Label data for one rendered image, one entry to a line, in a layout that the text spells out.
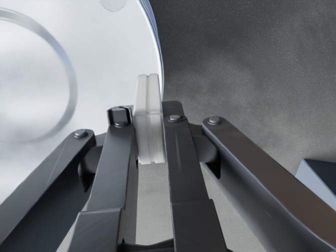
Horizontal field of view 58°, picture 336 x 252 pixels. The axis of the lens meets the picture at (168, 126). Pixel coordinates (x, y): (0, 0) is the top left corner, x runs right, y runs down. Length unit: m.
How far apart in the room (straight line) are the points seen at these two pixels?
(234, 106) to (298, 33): 0.18
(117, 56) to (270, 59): 0.40
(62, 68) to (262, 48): 0.42
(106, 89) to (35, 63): 0.07
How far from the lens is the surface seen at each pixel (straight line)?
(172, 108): 0.17
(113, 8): 0.28
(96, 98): 0.30
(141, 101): 0.16
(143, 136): 0.15
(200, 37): 0.58
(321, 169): 0.74
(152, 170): 0.68
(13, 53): 0.30
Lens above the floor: 0.57
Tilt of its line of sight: 64 degrees down
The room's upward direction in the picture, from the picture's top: 172 degrees clockwise
